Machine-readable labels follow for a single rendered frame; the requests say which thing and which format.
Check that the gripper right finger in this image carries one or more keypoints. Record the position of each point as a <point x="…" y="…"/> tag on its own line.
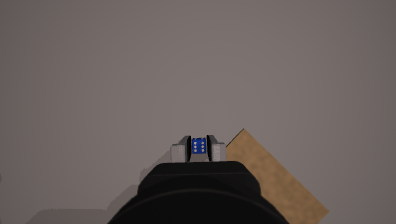
<point x="216" y="151"/>

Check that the tan square mat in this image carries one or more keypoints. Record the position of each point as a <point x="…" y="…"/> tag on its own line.
<point x="279" y="186"/>

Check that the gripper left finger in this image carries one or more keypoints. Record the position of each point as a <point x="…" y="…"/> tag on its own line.
<point x="181" y="152"/>

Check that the blue die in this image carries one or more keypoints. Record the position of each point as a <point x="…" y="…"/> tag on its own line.
<point x="199" y="145"/>

